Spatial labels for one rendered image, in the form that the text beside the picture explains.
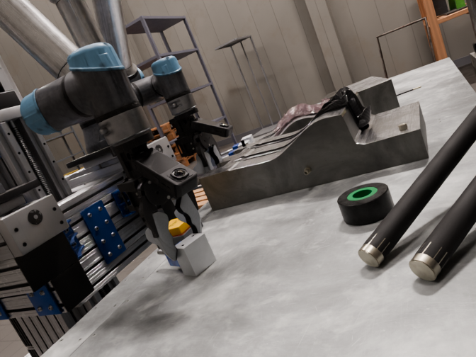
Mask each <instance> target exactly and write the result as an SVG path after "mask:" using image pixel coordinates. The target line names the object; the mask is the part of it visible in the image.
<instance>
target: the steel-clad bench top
mask: <svg viewBox="0 0 476 357"><path fill-rule="evenodd" d="M389 79H391V80H392V83H393V86H394V88H395V92H396V95H397V94H400V93H403V92H405V91H408V90H411V89H414V88H416V87H419V86H421V88H418V89H415V90H413V91H409V92H406V93H404V94H401V95H398V96H397V99H398V101H399V106H400V107H401V106H405V105H408V104H410V103H414V102H417V101H418V102H419V104H420V106H421V111H422V113H423V117H424V121H425V123H426V136H427V143H428V151H429V158H427V159H422V160H419V161H413V162H410V163H407V164H402V165H399V166H394V167H390V168H387V169H382V170H379V171H373V172H370V173H366V174H361V175H358V176H353V177H350V178H345V179H342V180H338V181H333V182H330V183H325V184H321V185H318V186H313V187H309V188H304V189H301V190H298V191H293V192H289V193H284V194H281V195H276V196H273V197H270V198H264V199H261V200H255V201H252V202H249V203H244V204H241V205H236V206H232V207H229V208H224V209H221V210H216V211H213V210H212V208H211V206H210V204H209V201H208V202H207V203H206V204H205V205H203V206H202V207H201V208H200V209H199V210H198V212H199V214H200V220H201V222H202V223H203V227H202V233H204V234H205V236H206V238H207V240H208V243H209V245H210V247H211V249H212V252H213V253H214V255H215V258H216V261H215V262H213V263H212V264H211V265H210V266H208V267H207V268H206V269H205V270H204V271H203V272H201V273H200V274H199V275H198V276H187V275H184V274H183V271H182V269H181V267H179V266H170V265H169V262H168V260H167V258H166V256H160V255H158V254H157V251H158V250H159V249H158V248H157V249H156V250H155V251H153V252H152V253H151V254H150V255H149V256H148V257H147V258H146V259H145V260H144V261H143V262H142V263H141V264H140V265H139V266H138V267H137V268H136V269H134V270H133V271H132V272H131V273H130V274H129V275H128V276H127V277H126V278H124V279H123V280H122V281H121V282H120V283H119V284H118V285H117V286H116V287H115V288H114V289H112V291H110V292H109V294H107V296H105V297H104V298H103V299H102V300H101V301H100V302H99V303H98V304H97V305H96V306H94V307H93V308H92V309H91V310H90V311H89V312H88V313H87V314H86V315H84V316H83V317H82V318H81V319H80V320H79V321H78V322H77V323H76V324H75V325H74V326H73V327H72V328H71V329H70V330H69V331H68V332H67V333H66V334H64V335H63V336H62V337H61V338H60V339H59V340H58V341H57V342H56V343H55V344H53V345H52V346H51V347H50V348H49V349H48V350H47V351H46V352H45V353H44V354H43V355H41V357H476V223H475V224H474V226H473V227H472V229H471V230H470V231H469V232H468V234H467V236H466V237H465V238H464V240H463V241H462V243H461V244H460V246H459V247H458V248H457V249H456V251H455V253H454V254H453V255H452V257H451V258H450V260H449V261H448V263H447V264H446V265H445V266H444V268H443V270H442V271H441V272H440V273H439V275H438V276H437V278H436V279H435V280H433V281H428V280H423V279H421V278H419V277H418V276H416V275H415V274H414V273H413V272H412V270H411V269H410V267H409V262H410V260H411V259H412V257H413V256H414V255H415V253H416V252H417V251H418V250H419V248H420V247H421V245H422V244H423V243H424V242H425V241H426V239H427V238H428V236H429V235H430V234H431V233H432V232H433V230H434V229H435V227H436V226H437V225H438V223H439V222H440V221H441V220H442V219H443V217H444V216H445V214H446V213H447V212H448V211H449V210H450V208H451V207H452V205H453V204H454V202H455V201H456V200H457V199H458V198H459V196H460V195H461V193H462V192H463V191H464V190H465V189H466V187H467V186H468V184H469V183H470V182H471V180H473V178H474V177H475V176H476V141H475V143H474V144H473V145H472V146H471V148H470V149H469V150H468V151H467V153H466V154H465V156H464V157H463V158H462V159H461V160H460V162H459V163H458V165H457V166H456V167H455V168H454V170H453V171H452V172H451V174H450V175H449V176H448V178H447V179H446V180H445V181H444V183H443V184H442V185H441V187H440V188H439V189H438V190H437V192H436V193H435V195H434V196H433V197H432V199H431V200H430V201H429V202H428V204H427V205H426V206H425V208H424V209H423V210H422V211H421V213H420V214H419V216H418V217H417V218H416V219H415V221H414V222H413V223H412V225H411V226H410V227H409V229H408V230H407V231H406V232H405V233H404V235H403V236H402V238H401V239H400V240H399V241H398V243H397V244H396V245H395V247H394V248H393V249H392V251H391V252H390V253H389V254H388V256H387V257H386V258H385V260H384V261H383V262H382V263H381V264H380V266H379V267H373V266H369V265H368V264H366V263H365V262H364V261H362V260H361V258H360V257H359V255H358V250H359V249H360V248H361V247H362V246H363V244H364V243H365V241H366V240H367V239H368V238H369V236H370V235H371V234H372V233H373V232H374V230H375V229H376V228H377V226H378V225H379V224H380V223H381V222H382V221H383V219H382V220H380V221H377V222H374V223H371V224H368V225H349V224H347V223H345V222H344V219H343V217H342V214H341V211H340V209H339V205H338V203H337V200H338V198H339V196H340V195H341V194H342V193H344V192H346V191H347V190H349V189H351V188H354V187H356V186H360V185H363V184H366V183H384V184H387V185H388V187H389V189H390V193H391V196H392V199H393V202H394V204H396V203H397V202H398V200H399V199H400V198H401V197H402V196H403V195H404V193H405V192H406V191H407V189H408V188H409V187H410V186H411V185H412V184H413V183H414V181H415V180H416V179H417V177H418V176H419V175H420V173H421V172H422V171H423V170H424V169H425V168H426V166H427V165H428V164H429V162H430V161H431V160H432V159H433V158H434V157H435V155H436V154H437V153H438V151H439V150H440V149H441V148H442V146H444V144H445V143H446V142H447V140H448V139H449V138H450V136H451V135H452V134H453V133H454V132H455V131H456V129H457V128H458V127H459V125H460V124H461V123H462V122H463V121H464V119H465V118H466V117H467V116H468V114H469V113H470V112H471V110H472V109H473V108H474V107H475V106H476V93H475V91H474V90H473V88H472V87H471V85H470V84H469V83H468V81H467V80H466V79H465V77H464V76H463V75H462V74H461V72H460V71H459V69H458V68H457V67H456V66H455V64H454V63H453V61H452V60H451V59H450V58H449V57H448V58H445V59H442V60H439V61H437V62H434V63H431V64H428V65H426V66H423V67H420V68H417V69H413V70H412V71H409V72H405V73H403V74H400V75H397V76H394V77H391V78H389Z"/></svg>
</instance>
